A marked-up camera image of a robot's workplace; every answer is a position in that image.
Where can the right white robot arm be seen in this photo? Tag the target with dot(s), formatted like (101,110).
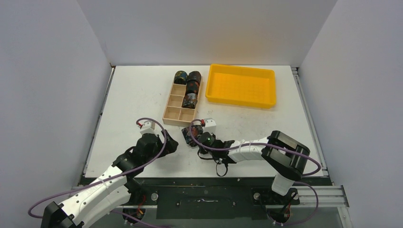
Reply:
(283,153)

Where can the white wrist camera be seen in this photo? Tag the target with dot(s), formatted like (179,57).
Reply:
(208,126)
(148,127)

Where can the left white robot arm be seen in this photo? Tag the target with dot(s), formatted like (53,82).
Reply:
(116,186)

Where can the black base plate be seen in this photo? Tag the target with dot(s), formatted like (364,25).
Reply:
(220,211)

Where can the rolled tie blue yellow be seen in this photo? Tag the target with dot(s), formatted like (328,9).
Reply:
(180,78)

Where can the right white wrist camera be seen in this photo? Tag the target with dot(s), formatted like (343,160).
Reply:
(208,126)

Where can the wooden compartment box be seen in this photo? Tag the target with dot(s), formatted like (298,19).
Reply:
(174,114)

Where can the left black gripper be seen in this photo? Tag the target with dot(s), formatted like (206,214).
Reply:
(170,147)

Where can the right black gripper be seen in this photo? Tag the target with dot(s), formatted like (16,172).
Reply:
(197,136)

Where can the yellow plastic tray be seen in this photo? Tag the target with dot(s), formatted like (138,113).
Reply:
(244,86)

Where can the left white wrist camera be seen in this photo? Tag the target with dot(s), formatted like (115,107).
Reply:
(148,127)

